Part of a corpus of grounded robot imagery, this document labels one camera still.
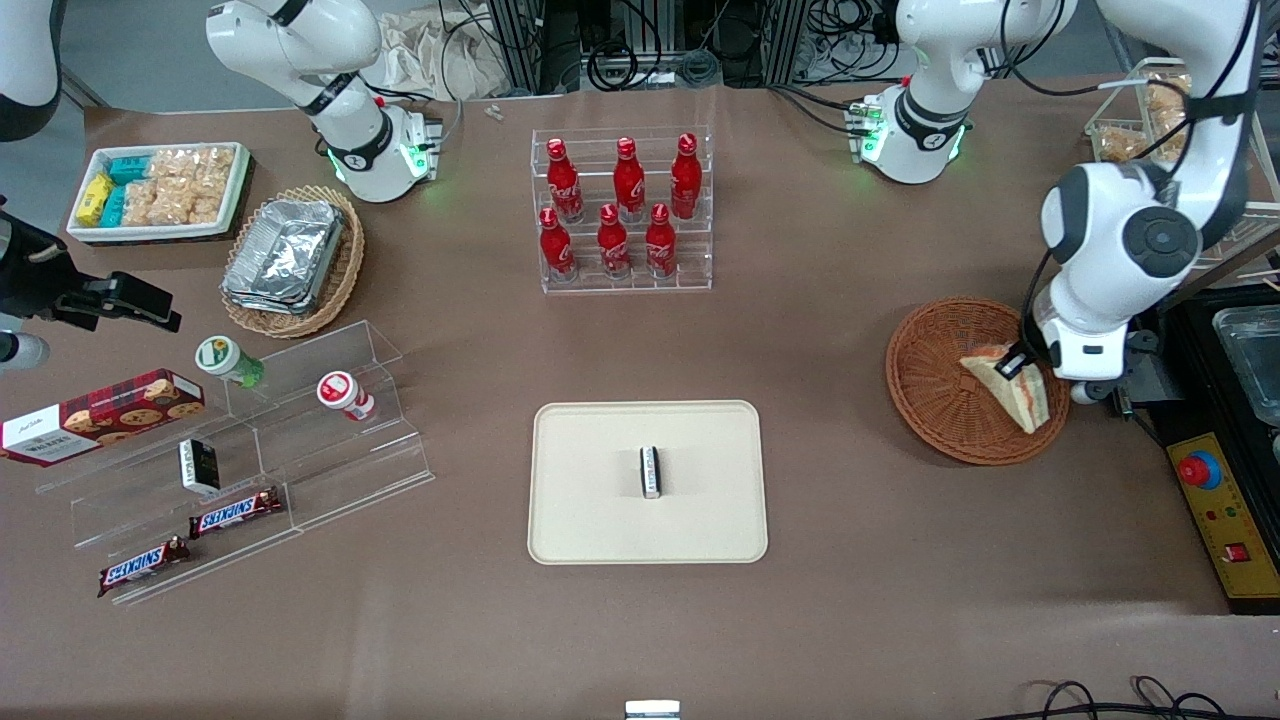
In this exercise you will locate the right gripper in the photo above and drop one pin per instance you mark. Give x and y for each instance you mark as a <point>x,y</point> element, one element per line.
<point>28,272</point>

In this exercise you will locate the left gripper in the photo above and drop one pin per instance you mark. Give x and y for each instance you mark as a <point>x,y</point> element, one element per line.
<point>1028,352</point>

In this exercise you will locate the triangular sandwich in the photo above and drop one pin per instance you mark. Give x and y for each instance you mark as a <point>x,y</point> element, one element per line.
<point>1020,400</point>

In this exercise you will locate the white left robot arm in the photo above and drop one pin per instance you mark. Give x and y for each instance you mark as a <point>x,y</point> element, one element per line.
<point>1110,240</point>

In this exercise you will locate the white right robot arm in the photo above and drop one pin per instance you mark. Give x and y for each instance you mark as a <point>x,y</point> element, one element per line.
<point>350,150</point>

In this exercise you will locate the white rectangular snack tray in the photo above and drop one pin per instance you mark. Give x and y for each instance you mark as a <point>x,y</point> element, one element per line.
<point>150,233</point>

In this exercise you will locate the round brown wicker basket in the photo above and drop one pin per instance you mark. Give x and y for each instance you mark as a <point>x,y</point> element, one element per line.
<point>930,390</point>

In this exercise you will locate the oval wicker basket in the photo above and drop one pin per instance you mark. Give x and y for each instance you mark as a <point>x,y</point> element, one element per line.
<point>345,270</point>

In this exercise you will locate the beige rectangular tray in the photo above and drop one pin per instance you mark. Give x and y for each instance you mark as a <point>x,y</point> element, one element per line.
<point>590,500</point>

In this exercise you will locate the green cup container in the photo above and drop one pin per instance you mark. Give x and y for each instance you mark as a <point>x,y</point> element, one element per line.
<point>222,357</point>

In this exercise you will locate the clear rice cracker bag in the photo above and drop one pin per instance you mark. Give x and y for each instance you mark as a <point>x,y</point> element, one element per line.
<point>190,205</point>
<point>216,166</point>
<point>172,168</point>
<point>142,203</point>

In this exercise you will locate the teal snack packet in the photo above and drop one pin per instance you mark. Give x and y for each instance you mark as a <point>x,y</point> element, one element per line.
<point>114,206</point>
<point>128,169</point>

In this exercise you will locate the yellow snack packet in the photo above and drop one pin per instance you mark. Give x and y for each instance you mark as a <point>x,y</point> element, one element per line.
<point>94,199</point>

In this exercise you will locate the red tartan cookie box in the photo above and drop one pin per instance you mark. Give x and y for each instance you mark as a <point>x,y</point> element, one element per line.
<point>100,420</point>

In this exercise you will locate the black metal plate box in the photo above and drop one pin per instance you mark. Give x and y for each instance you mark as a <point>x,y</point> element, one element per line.
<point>1145,375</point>

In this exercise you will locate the stack of foil trays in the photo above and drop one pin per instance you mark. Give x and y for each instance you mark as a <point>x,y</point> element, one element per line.
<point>285,255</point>

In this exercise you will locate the small black white box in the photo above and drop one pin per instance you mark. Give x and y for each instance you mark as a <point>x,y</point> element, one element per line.
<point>651,472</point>
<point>199,465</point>

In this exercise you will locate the red emergency stop button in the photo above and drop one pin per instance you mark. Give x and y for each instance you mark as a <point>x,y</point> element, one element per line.
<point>1199,470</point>

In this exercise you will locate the red white cup container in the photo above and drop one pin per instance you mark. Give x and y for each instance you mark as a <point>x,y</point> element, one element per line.
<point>340,391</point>

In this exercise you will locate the Snickers chocolate bar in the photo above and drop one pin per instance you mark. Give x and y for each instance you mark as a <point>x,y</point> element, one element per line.
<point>143,567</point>
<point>235,513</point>

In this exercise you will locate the clear plastic container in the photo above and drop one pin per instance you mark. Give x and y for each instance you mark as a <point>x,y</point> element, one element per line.
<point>1250,360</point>

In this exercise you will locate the clear fried snack bag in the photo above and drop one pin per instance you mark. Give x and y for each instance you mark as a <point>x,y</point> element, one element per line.
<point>1165,100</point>
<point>1122,146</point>

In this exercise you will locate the black yellow control box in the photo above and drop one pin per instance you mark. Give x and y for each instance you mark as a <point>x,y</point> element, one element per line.
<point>1225,500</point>

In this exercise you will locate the clear acrylic step shelf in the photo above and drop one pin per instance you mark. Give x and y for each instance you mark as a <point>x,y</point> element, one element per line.
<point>330,470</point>

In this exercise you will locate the clear snack display rack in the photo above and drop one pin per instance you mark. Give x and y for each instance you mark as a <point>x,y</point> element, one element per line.
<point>1125,115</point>

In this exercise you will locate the clear acrylic bottle rack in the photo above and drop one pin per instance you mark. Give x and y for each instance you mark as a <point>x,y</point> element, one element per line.
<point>690,255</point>

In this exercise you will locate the white crumpled cloth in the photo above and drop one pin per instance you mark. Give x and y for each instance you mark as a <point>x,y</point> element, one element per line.
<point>420,55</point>

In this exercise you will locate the red cola bottle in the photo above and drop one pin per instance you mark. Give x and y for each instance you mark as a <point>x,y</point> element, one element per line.
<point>556,250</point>
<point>564,185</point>
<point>628,185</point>
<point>660,246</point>
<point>686,185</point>
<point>613,248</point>

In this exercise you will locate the white black edge object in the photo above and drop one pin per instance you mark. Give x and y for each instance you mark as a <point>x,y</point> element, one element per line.
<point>652,710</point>

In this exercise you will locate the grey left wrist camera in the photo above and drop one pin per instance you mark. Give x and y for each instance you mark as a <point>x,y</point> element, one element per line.
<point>1083,393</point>

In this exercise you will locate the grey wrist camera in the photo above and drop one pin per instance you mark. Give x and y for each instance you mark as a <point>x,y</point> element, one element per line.
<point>22,351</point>
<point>1083,393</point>

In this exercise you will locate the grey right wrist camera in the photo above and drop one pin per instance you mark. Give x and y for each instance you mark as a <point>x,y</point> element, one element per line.
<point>22,351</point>

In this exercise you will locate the red rocker switch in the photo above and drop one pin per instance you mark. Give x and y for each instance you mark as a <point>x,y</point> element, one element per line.
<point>1239,552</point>

